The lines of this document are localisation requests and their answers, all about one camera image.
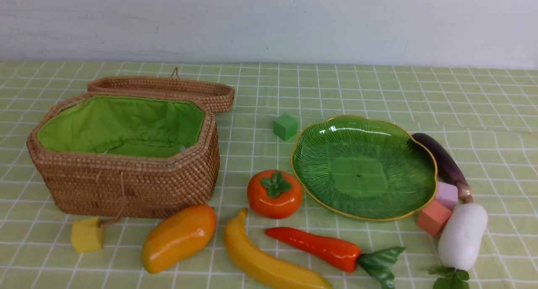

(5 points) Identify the pink foam cube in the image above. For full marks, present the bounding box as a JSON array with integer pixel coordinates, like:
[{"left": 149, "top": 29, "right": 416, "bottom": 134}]
[{"left": 435, "top": 181, "right": 459, "bottom": 211}]

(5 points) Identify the purple eggplant toy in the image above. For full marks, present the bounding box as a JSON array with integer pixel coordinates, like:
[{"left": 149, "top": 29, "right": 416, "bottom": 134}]
[{"left": 411, "top": 133, "right": 474, "bottom": 204}]

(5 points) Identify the orange carrot toy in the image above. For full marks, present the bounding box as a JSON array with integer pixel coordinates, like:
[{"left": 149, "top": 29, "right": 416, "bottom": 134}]
[{"left": 265, "top": 226, "right": 405, "bottom": 289}]

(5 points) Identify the yellow foam block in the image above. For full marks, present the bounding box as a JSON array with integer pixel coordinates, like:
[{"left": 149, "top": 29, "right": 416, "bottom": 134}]
[{"left": 71, "top": 217, "right": 104, "bottom": 253}]

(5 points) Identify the salmon foam cube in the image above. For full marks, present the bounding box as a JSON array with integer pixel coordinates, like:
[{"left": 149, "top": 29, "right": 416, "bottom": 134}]
[{"left": 416, "top": 200, "right": 452, "bottom": 237}]

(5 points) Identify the green leaf-shaped glass plate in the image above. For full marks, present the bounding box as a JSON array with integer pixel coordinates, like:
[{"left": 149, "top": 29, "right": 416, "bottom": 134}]
[{"left": 290, "top": 114, "right": 438, "bottom": 222}]

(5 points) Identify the woven wicker basket lid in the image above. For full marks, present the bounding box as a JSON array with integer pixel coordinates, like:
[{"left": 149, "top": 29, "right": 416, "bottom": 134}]
[{"left": 87, "top": 67, "right": 236, "bottom": 113}]

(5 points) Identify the orange yellow mango toy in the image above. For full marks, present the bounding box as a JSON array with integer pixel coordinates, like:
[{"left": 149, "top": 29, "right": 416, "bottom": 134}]
[{"left": 141, "top": 204, "right": 217, "bottom": 274}]

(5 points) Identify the green foam cube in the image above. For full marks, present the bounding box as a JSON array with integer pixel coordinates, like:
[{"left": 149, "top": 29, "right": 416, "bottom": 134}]
[{"left": 272, "top": 113, "right": 298, "bottom": 141}]

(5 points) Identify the woven wicker basket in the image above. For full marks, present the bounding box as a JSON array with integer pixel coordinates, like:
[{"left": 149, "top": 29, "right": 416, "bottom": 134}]
[{"left": 26, "top": 92, "right": 220, "bottom": 218}]

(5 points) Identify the yellow banana toy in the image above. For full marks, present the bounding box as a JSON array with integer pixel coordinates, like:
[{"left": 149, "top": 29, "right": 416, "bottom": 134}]
[{"left": 224, "top": 208, "right": 333, "bottom": 289}]

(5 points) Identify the orange persimmon toy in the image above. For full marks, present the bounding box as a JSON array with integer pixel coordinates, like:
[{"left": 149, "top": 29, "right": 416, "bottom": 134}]
[{"left": 247, "top": 170, "right": 303, "bottom": 219}]

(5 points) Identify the white radish toy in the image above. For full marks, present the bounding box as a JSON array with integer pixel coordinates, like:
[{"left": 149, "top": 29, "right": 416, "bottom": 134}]
[{"left": 428, "top": 203, "right": 488, "bottom": 289}]

